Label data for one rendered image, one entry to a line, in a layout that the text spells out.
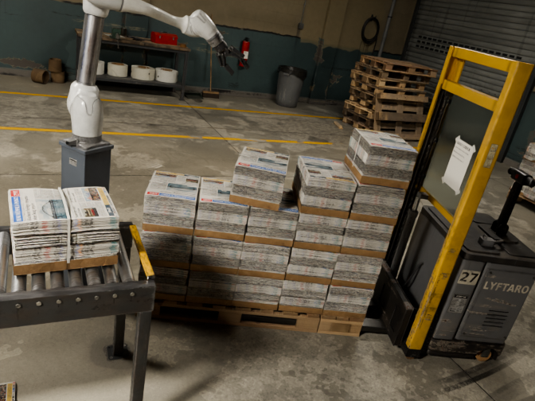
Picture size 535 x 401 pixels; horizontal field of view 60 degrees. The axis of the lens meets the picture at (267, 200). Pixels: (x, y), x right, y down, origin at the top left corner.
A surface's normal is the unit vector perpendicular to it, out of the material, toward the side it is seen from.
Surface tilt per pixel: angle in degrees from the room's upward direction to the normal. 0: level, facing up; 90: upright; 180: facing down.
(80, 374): 0
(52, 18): 90
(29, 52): 90
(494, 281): 90
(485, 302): 90
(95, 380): 0
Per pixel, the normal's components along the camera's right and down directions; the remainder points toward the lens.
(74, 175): -0.48, 0.26
